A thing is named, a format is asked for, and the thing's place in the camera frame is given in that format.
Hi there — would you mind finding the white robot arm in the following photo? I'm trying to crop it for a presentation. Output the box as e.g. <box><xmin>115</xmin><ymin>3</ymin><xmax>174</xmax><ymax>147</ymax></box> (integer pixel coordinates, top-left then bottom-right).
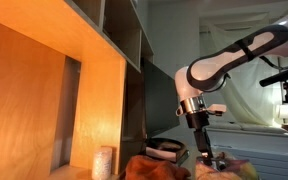
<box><xmin>175</xmin><ymin>15</ymin><xmax>288</xmax><ymax>166</ymax></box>

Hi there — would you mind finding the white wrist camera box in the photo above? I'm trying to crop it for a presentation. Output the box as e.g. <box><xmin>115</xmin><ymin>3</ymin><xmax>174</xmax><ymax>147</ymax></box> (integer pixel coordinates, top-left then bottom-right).
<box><xmin>207</xmin><ymin>104</ymin><xmax>227</xmax><ymax>116</ymax></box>

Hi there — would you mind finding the sheer white curtain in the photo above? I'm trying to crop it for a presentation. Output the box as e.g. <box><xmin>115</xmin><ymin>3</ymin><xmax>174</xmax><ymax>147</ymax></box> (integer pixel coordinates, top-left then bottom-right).
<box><xmin>200</xmin><ymin>14</ymin><xmax>281</xmax><ymax>126</ymax></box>

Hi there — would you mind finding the black monitor screen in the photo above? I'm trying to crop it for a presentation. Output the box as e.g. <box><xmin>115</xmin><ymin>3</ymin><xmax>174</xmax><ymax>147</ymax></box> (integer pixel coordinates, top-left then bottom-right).
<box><xmin>141</xmin><ymin>60</ymin><xmax>179</xmax><ymax>137</ymax></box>

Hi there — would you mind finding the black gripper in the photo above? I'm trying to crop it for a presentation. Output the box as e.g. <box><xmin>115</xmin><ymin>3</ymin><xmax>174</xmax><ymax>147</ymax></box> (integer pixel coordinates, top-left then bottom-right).
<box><xmin>185</xmin><ymin>112</ymin><xmax>213</xmax><ymax>166</ymax></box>

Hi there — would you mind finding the wooden shelf unit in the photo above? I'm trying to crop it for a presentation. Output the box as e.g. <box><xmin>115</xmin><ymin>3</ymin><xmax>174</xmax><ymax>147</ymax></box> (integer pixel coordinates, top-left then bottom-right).
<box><xmin>0</xmin><ymin>0</ymin><xmax>152</xmax><ymax>180</ymax></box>

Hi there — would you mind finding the floral cosmetic pouch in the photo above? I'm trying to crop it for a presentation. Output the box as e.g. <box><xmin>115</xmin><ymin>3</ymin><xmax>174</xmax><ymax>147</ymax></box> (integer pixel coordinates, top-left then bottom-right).
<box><xmin>195</xmin><ymin>152</ymin><xmax>260</xmax><ymax>180</ymax></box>

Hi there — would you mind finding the orange towel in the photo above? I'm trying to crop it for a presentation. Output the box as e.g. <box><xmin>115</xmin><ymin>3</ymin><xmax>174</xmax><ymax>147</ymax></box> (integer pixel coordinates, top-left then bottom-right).
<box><xmin>125</xmin><ymin>155</ymin><xmax>191</xmax><ymax>180</ymax></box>

